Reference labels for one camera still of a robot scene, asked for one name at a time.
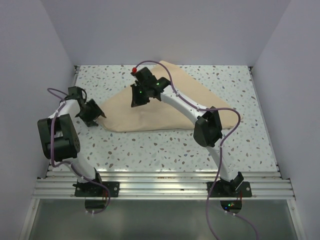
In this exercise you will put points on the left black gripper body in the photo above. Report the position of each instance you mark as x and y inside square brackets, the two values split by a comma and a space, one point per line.
[86, 114]

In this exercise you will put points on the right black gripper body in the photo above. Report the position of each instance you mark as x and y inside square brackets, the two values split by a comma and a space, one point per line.
[144, 87]

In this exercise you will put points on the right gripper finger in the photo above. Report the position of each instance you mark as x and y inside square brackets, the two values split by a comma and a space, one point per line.
[136, 96]
[144, 100]

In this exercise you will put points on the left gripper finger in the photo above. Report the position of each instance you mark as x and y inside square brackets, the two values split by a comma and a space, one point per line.
[91, 123]
[96, 110]

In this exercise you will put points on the beige cloth drape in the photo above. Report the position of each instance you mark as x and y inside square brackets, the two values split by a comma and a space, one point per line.
[157, 115]

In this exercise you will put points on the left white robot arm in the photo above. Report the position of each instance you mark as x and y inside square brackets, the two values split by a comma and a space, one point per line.
[60, 141]

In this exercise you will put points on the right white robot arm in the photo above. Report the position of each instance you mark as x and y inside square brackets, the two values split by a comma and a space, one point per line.
[207, 124]

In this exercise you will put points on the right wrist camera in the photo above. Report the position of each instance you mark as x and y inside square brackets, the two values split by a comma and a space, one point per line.
[143, 75]

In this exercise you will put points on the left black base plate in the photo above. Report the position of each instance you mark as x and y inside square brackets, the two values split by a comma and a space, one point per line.
[110, 189]

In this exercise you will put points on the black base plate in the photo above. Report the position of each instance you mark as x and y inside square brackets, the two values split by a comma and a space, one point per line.
[224, 190]
[110, 189]

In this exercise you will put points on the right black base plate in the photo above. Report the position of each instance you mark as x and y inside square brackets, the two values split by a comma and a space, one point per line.
[224, 190]

